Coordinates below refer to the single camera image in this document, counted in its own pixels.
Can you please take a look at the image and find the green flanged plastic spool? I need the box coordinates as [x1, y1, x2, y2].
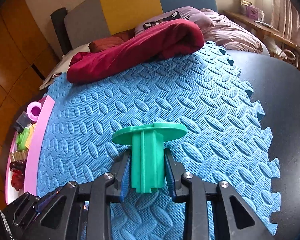
[112, 122, 187, 193]

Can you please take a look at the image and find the red printed block piece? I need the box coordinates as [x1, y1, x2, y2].
[11, 170, 24, 191]

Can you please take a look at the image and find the brown knobbed massage brush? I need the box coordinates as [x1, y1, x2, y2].
[9, 150, 28, 174]

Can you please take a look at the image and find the green white round toy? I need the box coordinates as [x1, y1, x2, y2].
[16, 127, 30, 151]

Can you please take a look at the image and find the black grey cylindrical cup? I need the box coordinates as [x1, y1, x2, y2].
[13, 112, 32, 133]

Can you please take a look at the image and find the orange plastic clip piece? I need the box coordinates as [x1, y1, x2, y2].
[25, 124, 36, 149]

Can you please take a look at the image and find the blue foam puzzle mat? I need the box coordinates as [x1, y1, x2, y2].
[36, 42, 281, 234]

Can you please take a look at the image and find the pink white shallow tray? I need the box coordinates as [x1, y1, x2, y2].
[5, 95, 55, 204]

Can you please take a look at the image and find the beige canvas bag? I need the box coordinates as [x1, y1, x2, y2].
[39, 43, 90, 90]

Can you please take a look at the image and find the maroon folded garment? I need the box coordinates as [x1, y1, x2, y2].
[66, 19, 204, 84]

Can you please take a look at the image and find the black padded massage table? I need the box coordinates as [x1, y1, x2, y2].
[228, 50, 300, 239]

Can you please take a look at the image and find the pinkish purple quilt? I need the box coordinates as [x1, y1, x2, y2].
[201, 8, 265, 54]

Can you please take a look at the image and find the wooden wardrobe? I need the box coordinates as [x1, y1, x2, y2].
[0, 0, 58, 207]

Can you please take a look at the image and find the grey yellow blue headboard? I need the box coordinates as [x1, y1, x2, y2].
[64, 0, 217, 49]

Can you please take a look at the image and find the purple cat pillow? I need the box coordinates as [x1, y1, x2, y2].
[134, 7, 214, 36]

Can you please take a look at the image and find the black rolled mat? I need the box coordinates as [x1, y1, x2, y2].
[50, 7, 72, 55]

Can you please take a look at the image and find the wooden side table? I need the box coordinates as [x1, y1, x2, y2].
[224, 10, 300, 55]

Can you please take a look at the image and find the pink storage box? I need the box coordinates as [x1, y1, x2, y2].
[240, 0, 264, 22]

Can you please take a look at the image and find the pink curtain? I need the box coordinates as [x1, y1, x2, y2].
[271, 0, 300, 47]

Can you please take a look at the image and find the white handled bag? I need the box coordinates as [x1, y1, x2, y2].
[263, 37, 298, 67]

